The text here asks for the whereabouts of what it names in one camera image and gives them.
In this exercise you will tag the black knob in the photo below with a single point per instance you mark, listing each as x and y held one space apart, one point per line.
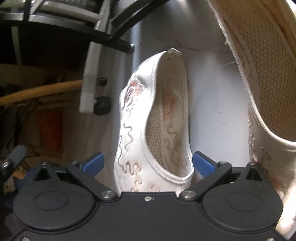
103 81

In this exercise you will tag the wooden chair legs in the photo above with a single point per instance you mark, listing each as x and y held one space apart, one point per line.
46 89

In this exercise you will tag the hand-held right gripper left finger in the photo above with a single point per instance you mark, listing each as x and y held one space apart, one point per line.
94 163

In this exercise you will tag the grey blurred object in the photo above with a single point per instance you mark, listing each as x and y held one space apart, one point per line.
16 154

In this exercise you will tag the white embroidered shoe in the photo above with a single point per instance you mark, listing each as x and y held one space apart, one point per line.
266 69
134 143

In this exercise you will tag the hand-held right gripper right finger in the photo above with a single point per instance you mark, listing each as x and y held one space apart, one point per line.
203 165

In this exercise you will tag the white furniture frame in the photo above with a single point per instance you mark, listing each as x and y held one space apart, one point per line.
89 76

